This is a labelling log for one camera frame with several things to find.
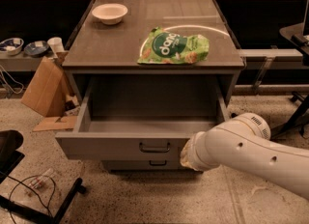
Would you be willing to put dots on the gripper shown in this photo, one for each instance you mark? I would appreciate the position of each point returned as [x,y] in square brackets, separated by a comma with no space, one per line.
[195,153]

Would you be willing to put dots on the grey drawer cabinet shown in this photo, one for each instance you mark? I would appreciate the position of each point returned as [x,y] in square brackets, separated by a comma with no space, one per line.
[99,49]

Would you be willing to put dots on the grey drawer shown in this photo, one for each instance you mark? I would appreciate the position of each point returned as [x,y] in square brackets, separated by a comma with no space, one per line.
[122,165]
[142,117]

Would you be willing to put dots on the blue patterned bowl right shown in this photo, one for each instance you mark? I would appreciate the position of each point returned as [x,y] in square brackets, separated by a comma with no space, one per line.
[36,49]

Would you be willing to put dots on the grey top drawer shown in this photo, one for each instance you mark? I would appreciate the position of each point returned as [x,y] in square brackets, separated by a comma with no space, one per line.
[142,117]

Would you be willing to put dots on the flat cardboard piece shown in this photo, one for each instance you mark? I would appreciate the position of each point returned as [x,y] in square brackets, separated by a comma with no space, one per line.
[56,123]

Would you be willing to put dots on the white paper cup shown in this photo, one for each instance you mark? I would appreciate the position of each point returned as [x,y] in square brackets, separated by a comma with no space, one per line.
[56,44]

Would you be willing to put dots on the blue patterned bowl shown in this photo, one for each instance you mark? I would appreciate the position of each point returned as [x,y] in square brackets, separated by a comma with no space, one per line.
[36,49]
[11,46]

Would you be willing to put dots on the black chair seat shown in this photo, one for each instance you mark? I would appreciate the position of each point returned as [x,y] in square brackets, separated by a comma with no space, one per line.
[10,141]

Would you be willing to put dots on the grey bottom drawer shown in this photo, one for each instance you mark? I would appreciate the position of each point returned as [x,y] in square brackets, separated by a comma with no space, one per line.
[122,165]

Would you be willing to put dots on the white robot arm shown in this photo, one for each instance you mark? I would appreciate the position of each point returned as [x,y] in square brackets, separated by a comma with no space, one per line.
[243,143]

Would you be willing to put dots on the white bowl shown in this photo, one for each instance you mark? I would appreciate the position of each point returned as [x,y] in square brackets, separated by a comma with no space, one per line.
[110,14]

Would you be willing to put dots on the green snack bag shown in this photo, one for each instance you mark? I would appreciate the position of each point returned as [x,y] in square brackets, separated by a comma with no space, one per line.
[163,47]

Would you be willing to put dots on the brown cardboard box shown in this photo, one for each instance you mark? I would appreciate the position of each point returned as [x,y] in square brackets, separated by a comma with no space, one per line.
[48,90]

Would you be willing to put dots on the blue patterned bowl left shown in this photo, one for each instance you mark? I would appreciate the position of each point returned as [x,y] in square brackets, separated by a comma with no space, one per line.
[11,46]

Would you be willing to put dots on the black floor frame bar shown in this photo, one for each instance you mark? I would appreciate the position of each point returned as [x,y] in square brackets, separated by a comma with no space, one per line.
[38,217]

